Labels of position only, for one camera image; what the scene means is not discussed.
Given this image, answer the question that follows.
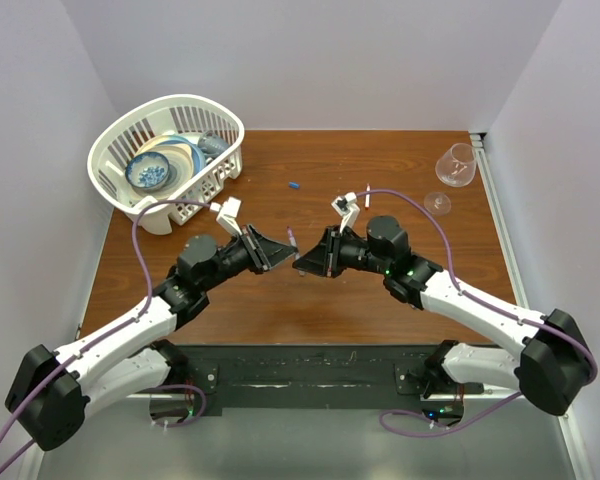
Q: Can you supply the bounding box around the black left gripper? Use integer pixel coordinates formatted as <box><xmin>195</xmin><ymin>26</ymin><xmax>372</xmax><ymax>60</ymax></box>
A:
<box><xmin>200</xmin><ymin>223</ymin><xmax>297</xmax><ymax>292</ymax></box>

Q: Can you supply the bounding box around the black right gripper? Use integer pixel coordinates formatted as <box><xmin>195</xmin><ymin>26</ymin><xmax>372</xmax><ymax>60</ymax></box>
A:
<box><xmin>293</xmin><ymin>225</ymin><xmax>390</xmax><ymax>278</ymax></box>

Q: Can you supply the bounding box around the purple marker pen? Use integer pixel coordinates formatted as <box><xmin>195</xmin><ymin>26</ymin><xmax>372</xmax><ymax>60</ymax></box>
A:
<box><xmin>287</xmin><ymin>226</ymin><xmax>298</xmax><ymax>249</ymax></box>

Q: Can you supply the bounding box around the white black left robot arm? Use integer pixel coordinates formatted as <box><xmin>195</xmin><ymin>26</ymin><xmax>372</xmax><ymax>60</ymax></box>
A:
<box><xmin>5</xmin><ymin>225</ymin><xmax>298</xmax><ymax>451</ymax></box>

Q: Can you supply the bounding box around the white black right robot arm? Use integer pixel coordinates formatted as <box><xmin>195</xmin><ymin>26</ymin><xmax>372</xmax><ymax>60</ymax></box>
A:
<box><xmin>293</xmin><ymin>216</ymin><xmax>596</xmax><ymax>416</ymax></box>

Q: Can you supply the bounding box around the white red pen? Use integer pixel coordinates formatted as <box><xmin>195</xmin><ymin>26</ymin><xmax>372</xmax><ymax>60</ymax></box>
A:
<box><xmin>364</xmin><ymin>183</ymin><xmax>371</xmax><ymax>211</ymax></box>

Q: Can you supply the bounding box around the light blue plate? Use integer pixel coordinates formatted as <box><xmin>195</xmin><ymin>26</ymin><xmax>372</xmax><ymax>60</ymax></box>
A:
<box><xmin>171</xmin><ymin>135</ymin><xmax>207</xmax><ymax>175</ymax></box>

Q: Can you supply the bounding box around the grey blue mug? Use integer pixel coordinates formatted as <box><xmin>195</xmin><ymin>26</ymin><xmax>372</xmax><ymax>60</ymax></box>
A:
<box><xmin>197</xmin><ymin>130</ymin><xmax>229</xmax><ymax>161</ymax></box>

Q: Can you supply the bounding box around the beige blue plate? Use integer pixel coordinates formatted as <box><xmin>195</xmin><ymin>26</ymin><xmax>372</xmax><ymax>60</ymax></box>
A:
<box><xmin>134</xmin><ymin>136</ymin><xmax>194</xmax><ymax>199</ymax></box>

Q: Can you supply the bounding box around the white dish rack basket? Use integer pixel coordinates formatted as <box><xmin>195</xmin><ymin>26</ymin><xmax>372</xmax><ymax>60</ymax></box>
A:
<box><xmin>87</xmin><ymin>94</ymin><xmax>245</xmax><ymax>235</ymax></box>

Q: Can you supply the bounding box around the blue patterned bowl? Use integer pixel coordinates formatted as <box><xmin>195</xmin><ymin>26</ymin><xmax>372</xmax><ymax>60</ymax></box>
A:
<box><xmin>125</xmin><ymin>152</ymin><xmax>170</xmax><ymax>192</ymax></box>

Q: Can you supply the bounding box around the clear wine glass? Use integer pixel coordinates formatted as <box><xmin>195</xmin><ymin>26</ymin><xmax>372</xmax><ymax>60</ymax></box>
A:
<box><xmin>424</xmin><ymin>143</ymin><xmax>477</xmax><ymax>215</ymax></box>

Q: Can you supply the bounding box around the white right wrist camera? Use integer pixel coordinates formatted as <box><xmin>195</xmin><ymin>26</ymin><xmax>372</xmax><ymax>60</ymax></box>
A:
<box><xmin>331</xmin><ymin>192</ymin><xmax>360</xmax><ymax>233</ymax></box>

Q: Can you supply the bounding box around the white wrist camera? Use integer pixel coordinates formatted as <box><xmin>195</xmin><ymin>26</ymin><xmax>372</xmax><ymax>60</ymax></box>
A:
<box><xmin>211</xmin><ymin>197</ymin><xmax>241</xmax><ymax>236</ymax></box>
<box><xmin>331</xmin><ymin>192</ymin><xmax>360</xmax><ymax>233</ymax></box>

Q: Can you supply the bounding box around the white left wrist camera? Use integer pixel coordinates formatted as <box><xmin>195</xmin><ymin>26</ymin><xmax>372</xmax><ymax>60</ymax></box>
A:
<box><xmin>211</xmin><ymin>197</ymin><xmax>241</xmax><ymax>236</ymax></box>

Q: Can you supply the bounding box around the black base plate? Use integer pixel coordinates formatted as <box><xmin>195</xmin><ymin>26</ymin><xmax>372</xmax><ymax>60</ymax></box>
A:
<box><xmin>151</xmin><ymin>340</ymin><xmax>484</xmax><ymax>416</ymax></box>

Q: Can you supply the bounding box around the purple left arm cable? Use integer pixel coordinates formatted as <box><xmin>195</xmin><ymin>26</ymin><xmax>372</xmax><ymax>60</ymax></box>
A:
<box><xmin>0</xmin><ymin>198</ymin><xmax>226</xmax><ymax>480</ymax></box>

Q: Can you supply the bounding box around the aluminium frame rail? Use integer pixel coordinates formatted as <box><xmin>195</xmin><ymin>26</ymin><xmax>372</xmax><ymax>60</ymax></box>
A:
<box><xmin>469</xmin><ymin>132</ymin><xmax>529</xmax><ymax>308</ymax></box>

